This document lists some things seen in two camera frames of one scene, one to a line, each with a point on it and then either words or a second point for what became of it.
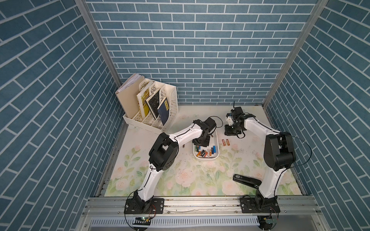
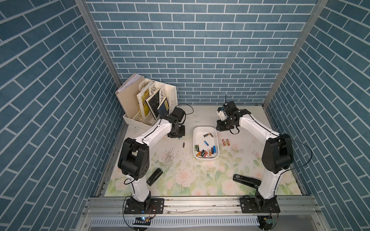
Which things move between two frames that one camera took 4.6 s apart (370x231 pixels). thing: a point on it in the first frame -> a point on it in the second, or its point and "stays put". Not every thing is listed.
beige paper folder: x=127 y=96 stays put
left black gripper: x=205 y=144 -> x=182 y=133
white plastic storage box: x=211 y=152 stays put
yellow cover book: x=143 y=105 stays put
